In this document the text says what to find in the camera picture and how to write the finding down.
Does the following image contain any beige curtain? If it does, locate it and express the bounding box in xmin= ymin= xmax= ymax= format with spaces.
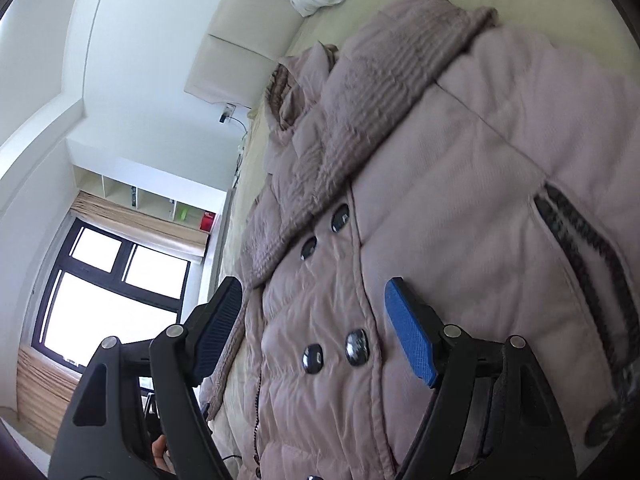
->
xmin=70 ymin=191 xmax=209 ymax=264

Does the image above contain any cream padded headboard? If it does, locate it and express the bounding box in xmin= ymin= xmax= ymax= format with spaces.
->
xmin=184 ymin=0 xmax=306 ymax=109

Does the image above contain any black framed window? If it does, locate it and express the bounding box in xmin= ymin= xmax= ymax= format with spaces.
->
xmin=30 ymin=217 xmax=193 ymax=374

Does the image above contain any person's left hand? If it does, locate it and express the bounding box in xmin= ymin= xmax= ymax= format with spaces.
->
xmin=151 ymin=435 xmax=174 ymax=472

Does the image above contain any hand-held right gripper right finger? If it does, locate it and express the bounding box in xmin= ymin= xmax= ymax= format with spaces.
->
xmin=384 ymin=276 xmax=591 ymax=480

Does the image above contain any thin charger cable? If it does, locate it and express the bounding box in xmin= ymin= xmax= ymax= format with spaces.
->
xmin=227 ymin=115 xmax=250 ymax=181

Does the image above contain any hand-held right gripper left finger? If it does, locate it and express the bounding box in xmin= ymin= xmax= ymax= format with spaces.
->
xmin=47 ymin=276 xmax=246 ymax=480

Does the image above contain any mauve quilted puffer coat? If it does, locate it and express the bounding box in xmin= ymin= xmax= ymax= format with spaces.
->
xmin=197 ymin=0 xmax=640 ymax=480

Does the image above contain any white wall shelf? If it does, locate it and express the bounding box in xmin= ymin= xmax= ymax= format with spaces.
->
xmin=72 ymin=164 xmax=228 ymax=241

